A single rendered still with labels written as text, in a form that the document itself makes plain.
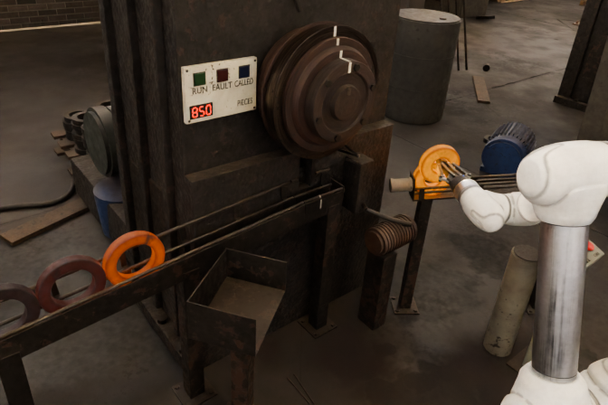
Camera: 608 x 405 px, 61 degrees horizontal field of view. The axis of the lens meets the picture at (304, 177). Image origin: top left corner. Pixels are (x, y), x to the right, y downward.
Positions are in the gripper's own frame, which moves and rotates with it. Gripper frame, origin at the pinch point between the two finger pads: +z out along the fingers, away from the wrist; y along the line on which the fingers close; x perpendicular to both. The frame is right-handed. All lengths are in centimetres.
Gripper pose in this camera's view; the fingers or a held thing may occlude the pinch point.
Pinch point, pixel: (440, 160)
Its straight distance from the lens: 207.2
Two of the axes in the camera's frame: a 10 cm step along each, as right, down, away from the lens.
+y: 9.8, -0.5, 2.1
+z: -2.0, -5.2, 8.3
